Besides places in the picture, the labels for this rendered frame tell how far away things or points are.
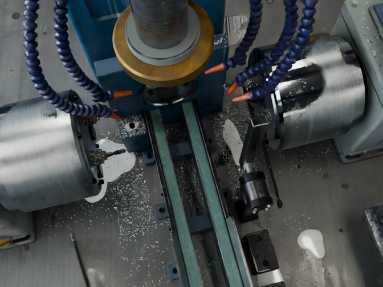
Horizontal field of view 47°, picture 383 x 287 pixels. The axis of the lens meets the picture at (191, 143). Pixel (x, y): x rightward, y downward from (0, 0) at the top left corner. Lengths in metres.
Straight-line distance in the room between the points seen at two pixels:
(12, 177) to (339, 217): 0.83
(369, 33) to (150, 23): 0.55
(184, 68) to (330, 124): 0.40
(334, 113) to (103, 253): 0.68
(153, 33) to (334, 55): 0.44
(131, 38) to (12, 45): 0.81
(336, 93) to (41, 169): 0.63
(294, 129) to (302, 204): 0.32
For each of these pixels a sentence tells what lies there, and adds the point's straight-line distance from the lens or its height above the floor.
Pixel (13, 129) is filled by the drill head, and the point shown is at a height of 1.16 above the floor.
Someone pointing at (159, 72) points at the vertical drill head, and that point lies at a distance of 0.77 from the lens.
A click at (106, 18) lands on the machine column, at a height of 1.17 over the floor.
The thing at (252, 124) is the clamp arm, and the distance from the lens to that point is 0.82.
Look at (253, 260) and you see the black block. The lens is 1.15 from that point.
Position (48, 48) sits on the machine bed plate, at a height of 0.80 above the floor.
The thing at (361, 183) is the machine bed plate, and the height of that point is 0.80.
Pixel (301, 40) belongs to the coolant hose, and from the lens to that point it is 0.78.
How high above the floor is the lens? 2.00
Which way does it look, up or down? 70 degrees down
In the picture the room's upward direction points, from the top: 3 degrees counter-clockwise
